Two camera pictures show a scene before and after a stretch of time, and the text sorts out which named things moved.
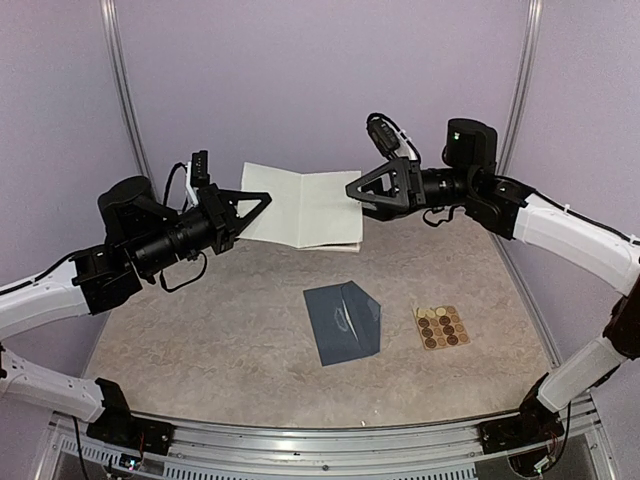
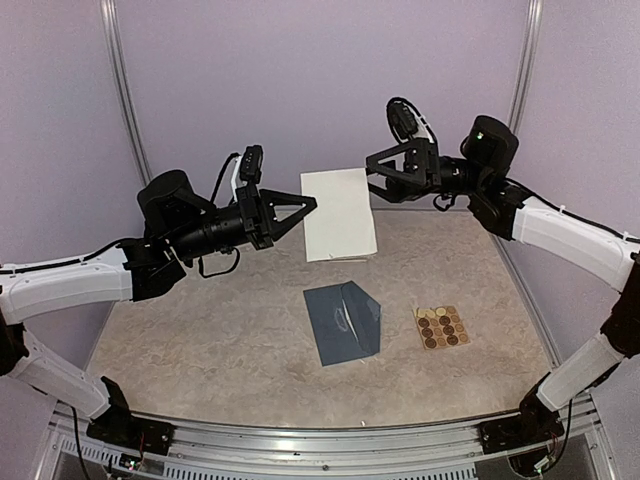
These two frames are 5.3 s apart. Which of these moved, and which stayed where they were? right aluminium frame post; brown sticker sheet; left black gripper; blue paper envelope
Moved: left black gripper
Stayed: brown sticker sheet; right aluminium frame post; blue paper envelope
